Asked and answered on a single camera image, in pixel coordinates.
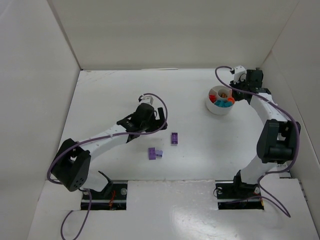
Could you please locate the purple cable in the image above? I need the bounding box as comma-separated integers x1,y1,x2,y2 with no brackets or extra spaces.
46,92,168,240
214,65,301,218

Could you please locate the white round divided container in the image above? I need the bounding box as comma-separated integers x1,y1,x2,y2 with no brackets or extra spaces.
205,85,235,116

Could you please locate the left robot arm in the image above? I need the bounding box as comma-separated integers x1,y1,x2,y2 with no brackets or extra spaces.
47,103,168,195

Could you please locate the teal lego brick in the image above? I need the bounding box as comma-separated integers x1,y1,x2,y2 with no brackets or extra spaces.
214,100,233,108

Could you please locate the large red lego brick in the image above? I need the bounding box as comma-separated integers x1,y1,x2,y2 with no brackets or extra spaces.
208,94,217,103

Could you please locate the brown lego brick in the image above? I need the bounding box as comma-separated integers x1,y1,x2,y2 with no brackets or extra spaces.
220,92,228,98

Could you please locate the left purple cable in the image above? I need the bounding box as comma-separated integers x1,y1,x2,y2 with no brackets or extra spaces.
46,92,168,240

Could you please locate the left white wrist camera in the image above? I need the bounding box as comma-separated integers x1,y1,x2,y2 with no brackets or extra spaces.
138,94,154,106

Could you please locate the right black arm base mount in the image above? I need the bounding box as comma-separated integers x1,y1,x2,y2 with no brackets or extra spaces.
213,175,264,210

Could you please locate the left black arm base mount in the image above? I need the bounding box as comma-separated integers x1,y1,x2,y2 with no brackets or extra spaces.
80,171,128,211

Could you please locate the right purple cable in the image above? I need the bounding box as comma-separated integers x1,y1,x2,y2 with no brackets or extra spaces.
214,65,301,218

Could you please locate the aluminium rail on right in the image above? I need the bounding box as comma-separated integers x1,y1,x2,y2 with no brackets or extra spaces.
249,70,291,178

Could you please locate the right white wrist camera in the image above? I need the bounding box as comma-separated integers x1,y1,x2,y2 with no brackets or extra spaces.
230,65,247,84

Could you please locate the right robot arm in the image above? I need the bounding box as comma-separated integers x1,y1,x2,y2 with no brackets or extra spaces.
230,66,301,193

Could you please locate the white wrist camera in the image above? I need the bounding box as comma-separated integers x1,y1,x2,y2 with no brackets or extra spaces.
138,94,154,106
230,65,247,84

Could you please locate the orange transparent lego piece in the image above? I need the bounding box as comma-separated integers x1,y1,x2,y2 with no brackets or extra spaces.
227,97,235,104

